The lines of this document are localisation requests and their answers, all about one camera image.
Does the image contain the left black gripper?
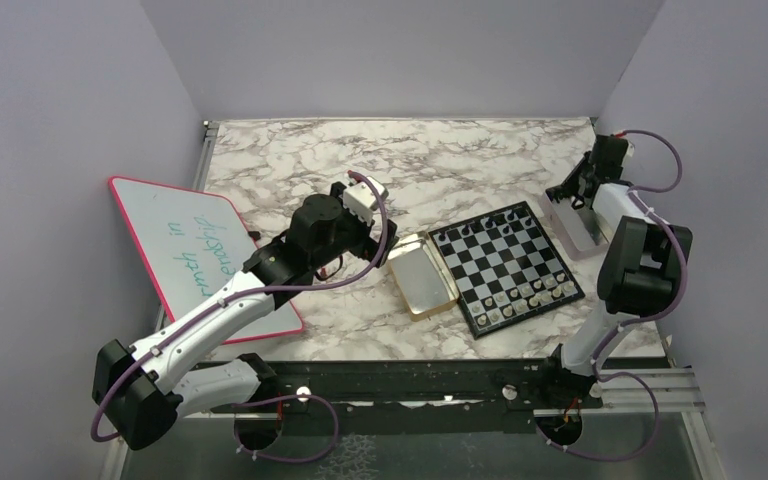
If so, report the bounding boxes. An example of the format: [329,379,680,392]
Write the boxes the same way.
[311,183,399,271]

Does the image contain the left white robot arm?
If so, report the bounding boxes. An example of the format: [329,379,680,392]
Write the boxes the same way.
[90,183,397,450]

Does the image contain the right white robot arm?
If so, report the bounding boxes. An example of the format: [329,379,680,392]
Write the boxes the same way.
[536,129,693,407]

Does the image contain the white box of black pieces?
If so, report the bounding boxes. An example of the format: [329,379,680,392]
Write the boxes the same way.
[539,189,610,261]

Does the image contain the gold metal tin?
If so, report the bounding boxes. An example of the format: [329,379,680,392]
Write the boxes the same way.
[387,232,460,322]

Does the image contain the black white chessboard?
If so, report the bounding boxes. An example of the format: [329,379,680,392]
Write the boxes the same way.
[429,201,585,339]

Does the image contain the red framed whiteboard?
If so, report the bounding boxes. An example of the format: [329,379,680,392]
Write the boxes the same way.
[108,176,306,347]

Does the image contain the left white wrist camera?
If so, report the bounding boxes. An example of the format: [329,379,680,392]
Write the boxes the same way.
[342,177,379,226]

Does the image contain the black table front rail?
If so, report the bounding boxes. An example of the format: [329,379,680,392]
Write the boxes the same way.
[174,354,609,439]

